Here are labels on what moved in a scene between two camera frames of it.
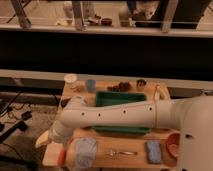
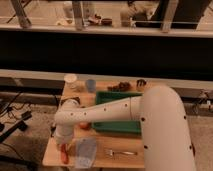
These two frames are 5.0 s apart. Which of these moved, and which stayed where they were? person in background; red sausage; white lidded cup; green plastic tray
Moved: red sausage
Stayed: person in background; green plastic tray; white lidded cup
